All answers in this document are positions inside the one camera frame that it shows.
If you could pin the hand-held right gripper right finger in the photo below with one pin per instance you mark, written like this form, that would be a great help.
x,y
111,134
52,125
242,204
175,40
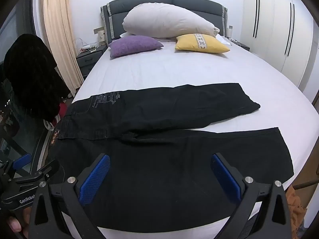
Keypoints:
x,y
226,180

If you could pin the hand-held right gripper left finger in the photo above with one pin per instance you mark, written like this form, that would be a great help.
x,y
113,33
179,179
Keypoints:
x,y
94,179

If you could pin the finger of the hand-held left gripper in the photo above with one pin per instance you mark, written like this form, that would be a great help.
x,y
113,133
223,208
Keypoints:
x,y
22,160
49,168

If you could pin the black pants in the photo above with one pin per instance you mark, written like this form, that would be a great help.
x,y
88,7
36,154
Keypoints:
x,y
162,166

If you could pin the person's left hand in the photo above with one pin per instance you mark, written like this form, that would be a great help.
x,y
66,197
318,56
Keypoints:
x,y
14,225

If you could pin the orange cloth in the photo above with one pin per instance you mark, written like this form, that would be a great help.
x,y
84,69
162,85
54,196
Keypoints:
x,y
295,209

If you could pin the black hanging garment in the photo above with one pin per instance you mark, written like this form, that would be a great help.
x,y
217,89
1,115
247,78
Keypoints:
x,y
32,79

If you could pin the dark grey nightstand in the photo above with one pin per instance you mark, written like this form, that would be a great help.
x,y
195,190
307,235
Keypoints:
x,y
240,45
88,59

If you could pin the bed with white sheet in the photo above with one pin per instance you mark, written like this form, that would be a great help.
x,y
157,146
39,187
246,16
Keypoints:
x,y
189,67

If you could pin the cream curtain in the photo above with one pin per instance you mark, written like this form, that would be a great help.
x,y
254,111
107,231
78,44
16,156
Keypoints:
x,y
62,29

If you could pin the yellow cushion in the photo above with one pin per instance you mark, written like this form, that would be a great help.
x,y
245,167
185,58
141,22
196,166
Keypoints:
x,y
199,44

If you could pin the purple cushion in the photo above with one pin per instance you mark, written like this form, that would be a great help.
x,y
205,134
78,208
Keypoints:
x,y
134,45

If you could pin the white paper bag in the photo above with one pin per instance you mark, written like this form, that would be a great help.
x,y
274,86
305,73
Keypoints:
x,y
101,37

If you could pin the flat white pillow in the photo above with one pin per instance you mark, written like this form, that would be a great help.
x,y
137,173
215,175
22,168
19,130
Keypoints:
x,y
123,35

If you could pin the white cup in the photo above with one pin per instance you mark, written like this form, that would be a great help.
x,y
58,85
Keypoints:
x,y
230,31

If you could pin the white wardrobe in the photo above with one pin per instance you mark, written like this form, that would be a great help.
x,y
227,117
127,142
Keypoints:
x,y
279,25

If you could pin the large white pillow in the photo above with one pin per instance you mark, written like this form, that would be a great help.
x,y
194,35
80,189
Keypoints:
x,y
162,22

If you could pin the dark grey upholstered headboard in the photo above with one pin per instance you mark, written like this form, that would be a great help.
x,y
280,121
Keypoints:
x,y
197,5

